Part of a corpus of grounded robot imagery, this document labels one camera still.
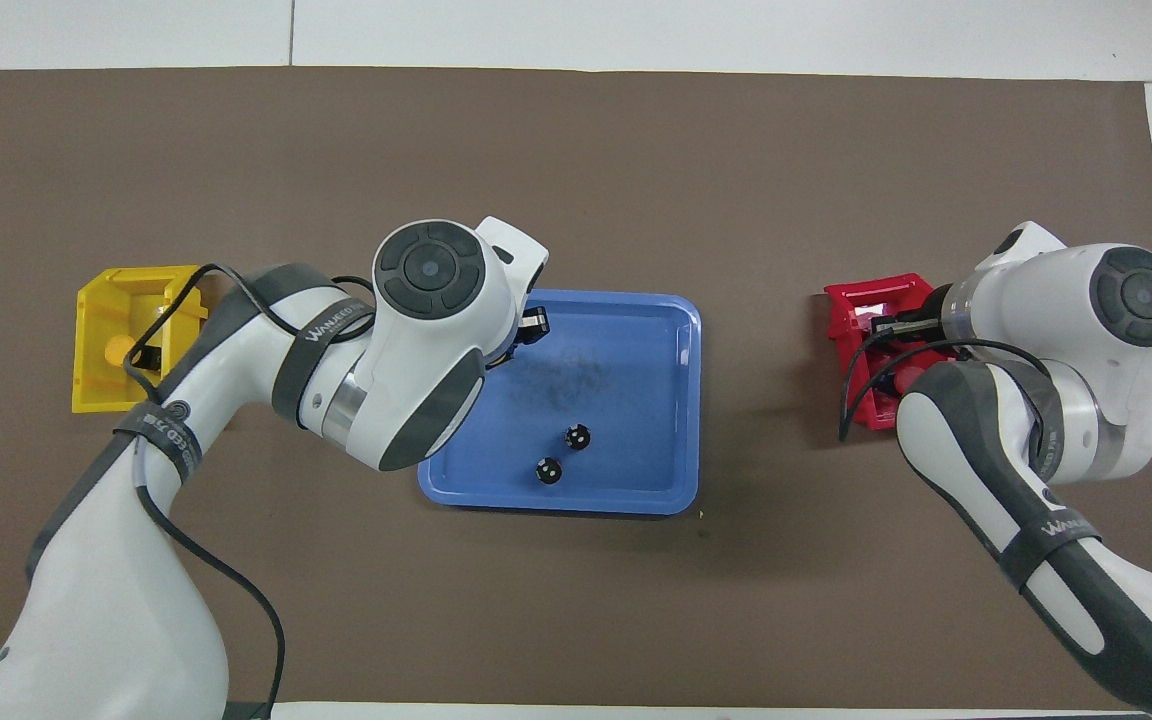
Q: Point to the black cylinder capacitor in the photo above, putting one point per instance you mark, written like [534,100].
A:
[548,470]
[577,437]

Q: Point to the brown paper table mat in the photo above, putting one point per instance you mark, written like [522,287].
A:
[576,180]

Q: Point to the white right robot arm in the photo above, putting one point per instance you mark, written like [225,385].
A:
[1066,400]

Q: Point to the red plastic bin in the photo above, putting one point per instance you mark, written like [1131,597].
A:
[851,320]

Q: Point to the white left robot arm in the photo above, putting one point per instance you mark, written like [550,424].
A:
[236,400]

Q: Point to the blue plastic tray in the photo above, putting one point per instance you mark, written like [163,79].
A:
[626,400]

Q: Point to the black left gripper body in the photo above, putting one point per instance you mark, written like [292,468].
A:
[526,335]

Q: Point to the yellow plastic bin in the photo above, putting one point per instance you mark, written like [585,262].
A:
[101,380]

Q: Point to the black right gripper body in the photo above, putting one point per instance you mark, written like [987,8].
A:
[939,310]

